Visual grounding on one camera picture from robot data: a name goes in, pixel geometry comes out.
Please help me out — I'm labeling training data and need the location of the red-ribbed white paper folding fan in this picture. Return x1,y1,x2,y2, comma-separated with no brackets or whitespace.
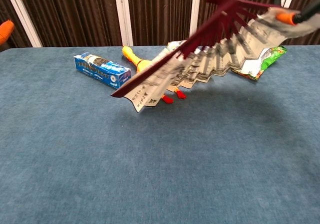
110,0,317,113

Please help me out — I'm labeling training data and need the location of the white and yellow snack wrapper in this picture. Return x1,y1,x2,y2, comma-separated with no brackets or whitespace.
166,41,186,53

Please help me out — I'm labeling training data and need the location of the yellow rubber chicken toy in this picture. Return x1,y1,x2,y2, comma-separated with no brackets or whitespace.
121,45,187,104

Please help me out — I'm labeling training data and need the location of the blue rectangular cardboard box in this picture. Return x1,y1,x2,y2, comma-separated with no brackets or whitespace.
73,51,132,90

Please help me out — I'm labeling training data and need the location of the dark brown pleated curtain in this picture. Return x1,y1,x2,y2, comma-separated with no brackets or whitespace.
0,0,320,52

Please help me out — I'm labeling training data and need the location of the blue felt table mat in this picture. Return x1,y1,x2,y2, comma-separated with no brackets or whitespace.
0,45,320,224

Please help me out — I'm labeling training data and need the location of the green and white snack bag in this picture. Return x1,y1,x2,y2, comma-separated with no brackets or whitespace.
229,45,288,81

